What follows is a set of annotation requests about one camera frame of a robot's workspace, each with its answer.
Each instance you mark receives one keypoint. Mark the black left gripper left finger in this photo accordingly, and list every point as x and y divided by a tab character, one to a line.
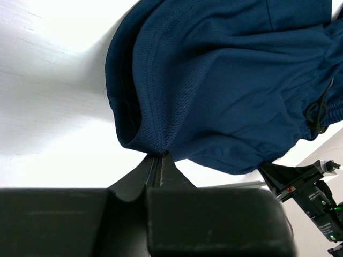
78	221

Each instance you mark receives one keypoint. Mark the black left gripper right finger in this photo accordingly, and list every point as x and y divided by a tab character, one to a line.
183	220

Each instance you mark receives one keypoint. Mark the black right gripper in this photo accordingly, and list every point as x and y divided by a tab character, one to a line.
305	185

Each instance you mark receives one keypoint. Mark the navy blue shorts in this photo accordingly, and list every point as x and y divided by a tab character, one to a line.
226	84

